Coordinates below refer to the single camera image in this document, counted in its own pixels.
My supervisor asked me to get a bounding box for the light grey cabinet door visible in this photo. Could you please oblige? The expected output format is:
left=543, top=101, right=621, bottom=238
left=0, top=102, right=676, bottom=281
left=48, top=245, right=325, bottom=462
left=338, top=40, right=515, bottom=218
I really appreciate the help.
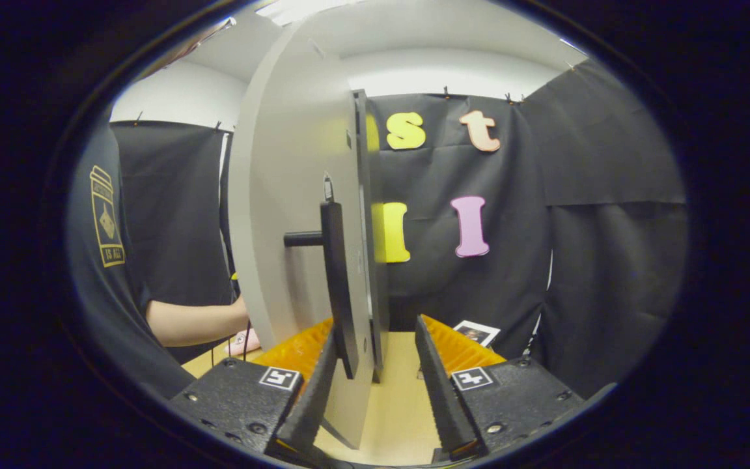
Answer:
left=229, top=13, right=376, bottom=450

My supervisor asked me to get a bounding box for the ceiling light panel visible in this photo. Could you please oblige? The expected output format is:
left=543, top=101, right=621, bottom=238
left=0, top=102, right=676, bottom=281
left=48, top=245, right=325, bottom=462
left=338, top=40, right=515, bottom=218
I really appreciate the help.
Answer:
left=257, top=0, right=363, bottom=27

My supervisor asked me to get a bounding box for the white photo card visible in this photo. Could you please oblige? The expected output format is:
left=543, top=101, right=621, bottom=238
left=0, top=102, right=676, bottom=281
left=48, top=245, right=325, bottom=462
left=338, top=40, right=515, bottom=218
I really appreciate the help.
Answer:
left=452, top=319, right=501, bottom=348

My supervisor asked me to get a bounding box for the pink plush toy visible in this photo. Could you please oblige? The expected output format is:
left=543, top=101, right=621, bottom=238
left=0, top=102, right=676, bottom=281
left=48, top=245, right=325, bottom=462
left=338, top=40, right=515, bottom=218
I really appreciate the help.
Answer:
left=224, top=328, right=262, bottom=358

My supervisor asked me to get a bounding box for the dark grey cabinet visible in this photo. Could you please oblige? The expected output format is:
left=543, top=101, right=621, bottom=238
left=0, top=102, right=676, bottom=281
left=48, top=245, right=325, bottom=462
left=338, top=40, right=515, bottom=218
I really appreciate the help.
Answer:
left=351, top=90, right=390, bottom=384

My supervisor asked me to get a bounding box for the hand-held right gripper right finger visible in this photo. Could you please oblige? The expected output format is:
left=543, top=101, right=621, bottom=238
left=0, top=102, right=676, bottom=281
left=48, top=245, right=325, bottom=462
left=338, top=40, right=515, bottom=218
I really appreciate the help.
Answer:
left=414, top=315, right=587, bottom=461

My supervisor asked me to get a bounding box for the black door handle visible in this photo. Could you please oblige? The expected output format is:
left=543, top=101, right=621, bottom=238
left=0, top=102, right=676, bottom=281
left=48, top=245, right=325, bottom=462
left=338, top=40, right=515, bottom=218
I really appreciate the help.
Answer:
left=284, top=202, right=360, bottom=380

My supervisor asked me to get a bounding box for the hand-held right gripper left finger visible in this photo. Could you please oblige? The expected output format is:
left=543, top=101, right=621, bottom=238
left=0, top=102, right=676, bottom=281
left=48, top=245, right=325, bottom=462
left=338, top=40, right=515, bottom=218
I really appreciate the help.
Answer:
left=172, top=318, right=340, bottom=457

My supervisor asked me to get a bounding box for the black backdrop cloth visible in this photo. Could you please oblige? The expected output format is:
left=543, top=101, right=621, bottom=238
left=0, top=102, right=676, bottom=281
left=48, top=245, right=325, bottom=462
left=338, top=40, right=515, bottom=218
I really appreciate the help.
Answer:
left=109, top=59, right=689, bottom=399

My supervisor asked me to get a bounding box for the person's dark grey shirt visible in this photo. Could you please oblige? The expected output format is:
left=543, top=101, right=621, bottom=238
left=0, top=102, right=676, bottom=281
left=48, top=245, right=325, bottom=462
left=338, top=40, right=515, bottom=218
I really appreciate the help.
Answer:
left=66, top=124, right=197, bottom=399

